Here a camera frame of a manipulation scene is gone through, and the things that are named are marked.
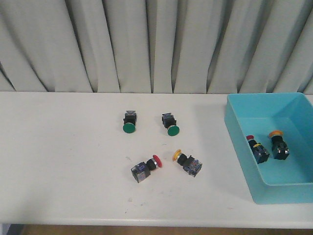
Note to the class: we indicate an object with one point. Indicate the red push button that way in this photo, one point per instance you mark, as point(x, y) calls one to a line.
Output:
point(260, 153)
point(143, 170)

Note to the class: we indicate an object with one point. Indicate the yellow push button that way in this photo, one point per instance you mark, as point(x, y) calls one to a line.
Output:
point(189, 164)
point(280, 150)

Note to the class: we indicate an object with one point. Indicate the turquoise plastic box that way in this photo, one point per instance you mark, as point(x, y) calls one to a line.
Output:
point(274, 181)

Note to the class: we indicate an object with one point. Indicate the right green push button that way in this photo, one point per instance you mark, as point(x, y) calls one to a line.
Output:
point(169, 122)

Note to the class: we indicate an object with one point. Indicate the green push button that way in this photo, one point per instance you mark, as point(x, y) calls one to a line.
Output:
point(129, 125)
point(169, 122)

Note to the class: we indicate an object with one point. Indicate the left green push button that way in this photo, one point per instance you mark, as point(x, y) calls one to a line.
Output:
point(129, 125)

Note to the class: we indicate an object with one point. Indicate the lying red push button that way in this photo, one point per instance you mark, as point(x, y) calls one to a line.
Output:
point(143, 170)

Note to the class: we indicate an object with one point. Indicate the lying yellow push button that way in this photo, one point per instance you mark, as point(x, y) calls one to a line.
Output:
point(189, 164)

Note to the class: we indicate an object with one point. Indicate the grey pleated curtain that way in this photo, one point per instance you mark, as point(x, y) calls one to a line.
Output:
point(157, 46)

